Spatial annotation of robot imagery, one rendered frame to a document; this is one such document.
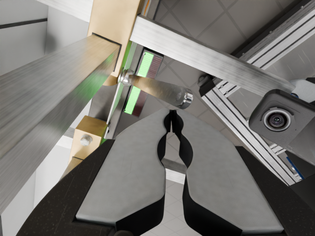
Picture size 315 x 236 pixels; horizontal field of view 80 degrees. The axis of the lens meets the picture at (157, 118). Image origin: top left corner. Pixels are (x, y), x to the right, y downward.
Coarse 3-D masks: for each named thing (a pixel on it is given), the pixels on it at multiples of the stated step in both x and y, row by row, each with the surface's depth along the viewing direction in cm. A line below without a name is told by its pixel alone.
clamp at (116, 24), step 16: (96, 0) 21; (112, 0) 21; (128, 0) 21; (144, 0) 25; (96, 16) 22; (112, 16) 22; (128, 16) 22; (96, 32) 23; (112, 32) 23; (128, 32) 23; (128, 48) 26; (112, 80) 27
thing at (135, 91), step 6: (150, 54) 40; (144, 60) 41; (150, 60) 41; (144, 66) 42; (138, 72) 43; (144, 72) 43; (132, 90) 45; (138, 90) 45; (132, 96) 46; (132, 102) 47; (126, 108) 48; (132, 108) 48
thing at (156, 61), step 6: (156, 60) 41; (150, 66) 42; (156, 66) 42; (150, 72) 42; (156, 72) 42; (150, 78) 43; (144, 96) 46; (138, 102) 47; (138, 108) 48; (132, 114) 49; (138, 114) 48
